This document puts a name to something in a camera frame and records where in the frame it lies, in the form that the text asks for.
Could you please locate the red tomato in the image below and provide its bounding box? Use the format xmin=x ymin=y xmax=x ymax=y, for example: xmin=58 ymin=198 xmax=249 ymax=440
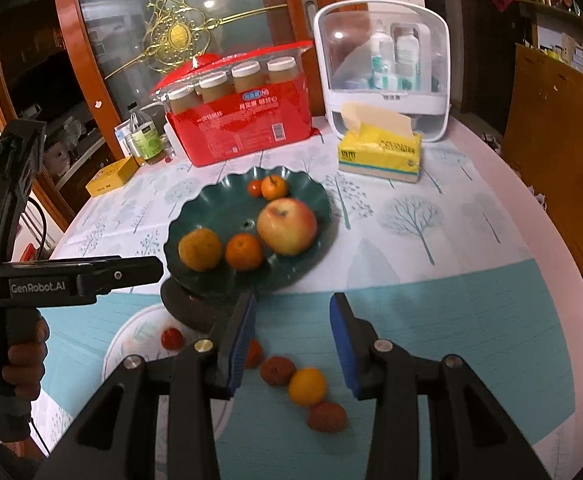
xmin=246 ymin=338 xmax=264 ymax=370
xmin=160 ymin=327 xmax=186 ymax=351
xmin=248 ymin=180 xmax=262 ymax=198

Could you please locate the large yellow orange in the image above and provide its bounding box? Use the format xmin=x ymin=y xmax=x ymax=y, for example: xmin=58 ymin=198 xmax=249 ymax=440
xmin=177 ymin=228 xmax=223 ymax=272

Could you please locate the dark brown cucumber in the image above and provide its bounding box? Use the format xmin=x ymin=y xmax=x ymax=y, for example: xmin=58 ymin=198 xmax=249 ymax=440
xmin=160 ymin=278 xmax=233 ymax=333

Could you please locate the red lychee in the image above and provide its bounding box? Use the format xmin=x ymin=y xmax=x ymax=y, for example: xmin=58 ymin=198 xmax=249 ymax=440
xmin=307 ymin=401 xmax=348 ymax=434
xmin=260 ymin=356 xmax=297 ymax=387

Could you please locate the small yellow citrus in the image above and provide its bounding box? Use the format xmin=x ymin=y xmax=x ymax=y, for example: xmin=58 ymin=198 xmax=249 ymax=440
xmin=288 ymin=367 xmax=327 ymax=408

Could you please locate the red yellow apple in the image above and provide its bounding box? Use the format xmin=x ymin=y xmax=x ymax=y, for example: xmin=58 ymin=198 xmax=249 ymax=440
xmin=256 ymin=197 xmax=317 ymax=257

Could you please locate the person left hand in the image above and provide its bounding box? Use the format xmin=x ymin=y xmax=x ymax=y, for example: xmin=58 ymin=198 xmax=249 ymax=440
xmin=2 ymin=318 xmax=49 ymax=401

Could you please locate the yellow flat box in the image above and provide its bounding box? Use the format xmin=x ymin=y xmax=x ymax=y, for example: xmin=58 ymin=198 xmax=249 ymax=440
xmin=86 ymin=156 xmax=139 ymax=197

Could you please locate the dark green scalloped plate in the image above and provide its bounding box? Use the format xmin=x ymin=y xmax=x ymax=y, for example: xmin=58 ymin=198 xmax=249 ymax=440
xmin=163 ymin=166 xmax=333 ymax=299

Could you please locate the green label jar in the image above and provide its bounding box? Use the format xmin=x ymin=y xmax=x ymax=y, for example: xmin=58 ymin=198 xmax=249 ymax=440
xmin=130 ymin=110 xmax=165 ymax=165

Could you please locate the patterned teal tablecloth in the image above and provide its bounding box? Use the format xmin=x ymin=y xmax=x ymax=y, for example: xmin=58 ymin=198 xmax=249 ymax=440
xmin=55 ymin=130 xmax=583 ymax=479

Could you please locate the small mandarin orange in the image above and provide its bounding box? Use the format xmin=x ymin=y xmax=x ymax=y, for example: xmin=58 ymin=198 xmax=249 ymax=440
xmin=260 ymin=174 xmax=289 ymax=202

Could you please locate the red paper cup package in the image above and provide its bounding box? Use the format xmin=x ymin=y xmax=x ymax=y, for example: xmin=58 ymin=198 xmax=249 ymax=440
xmin=152 ymin=40 xmax=313 ymax=167

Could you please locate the gold ornament glass door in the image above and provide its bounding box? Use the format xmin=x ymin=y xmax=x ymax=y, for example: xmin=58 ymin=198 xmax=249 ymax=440
xmin=55 ymin=0 xmax=340 ymax=158

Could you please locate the yellow tissue pack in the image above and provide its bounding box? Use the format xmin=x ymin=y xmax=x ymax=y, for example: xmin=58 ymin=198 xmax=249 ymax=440
xmin=338 ymin=103 xmax=423 ymax=183

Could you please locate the white clear storage box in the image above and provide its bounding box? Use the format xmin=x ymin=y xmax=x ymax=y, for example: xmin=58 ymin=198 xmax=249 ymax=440
xmin=313 ymin=0 xmax=451 ymax=143

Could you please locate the black cable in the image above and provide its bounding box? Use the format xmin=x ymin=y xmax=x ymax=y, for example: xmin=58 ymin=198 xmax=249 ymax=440
xmin=25 ymin=196 xmax=48 ymax=261

